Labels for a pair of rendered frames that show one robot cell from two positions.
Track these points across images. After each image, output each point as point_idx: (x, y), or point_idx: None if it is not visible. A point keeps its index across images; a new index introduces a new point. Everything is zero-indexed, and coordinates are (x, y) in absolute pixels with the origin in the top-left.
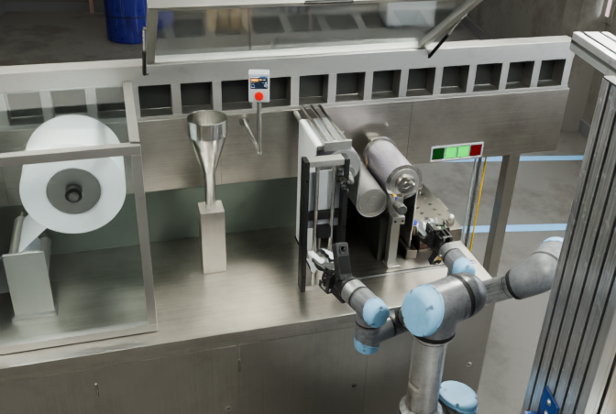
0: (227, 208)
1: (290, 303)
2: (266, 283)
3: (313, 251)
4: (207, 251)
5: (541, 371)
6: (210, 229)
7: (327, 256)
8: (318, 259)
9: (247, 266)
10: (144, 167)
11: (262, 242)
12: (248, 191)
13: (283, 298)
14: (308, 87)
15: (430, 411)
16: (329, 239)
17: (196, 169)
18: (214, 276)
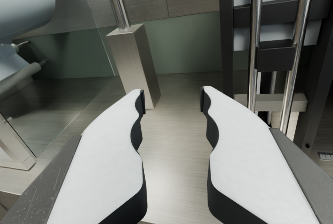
0: (179, 46)
1: (199, 178)
2: (185, 133)
3: (137, 92)
4: (127, 84)
5: None
6: (122, 57)
7: (215, 137)
8: (90, 167)
9: (178, 107)
10: None
11: (210, 83)
12: (199, 27)
13: (194, 164)
14: None
15: None
16: (289, 77)
17: (141, 0)
18: None
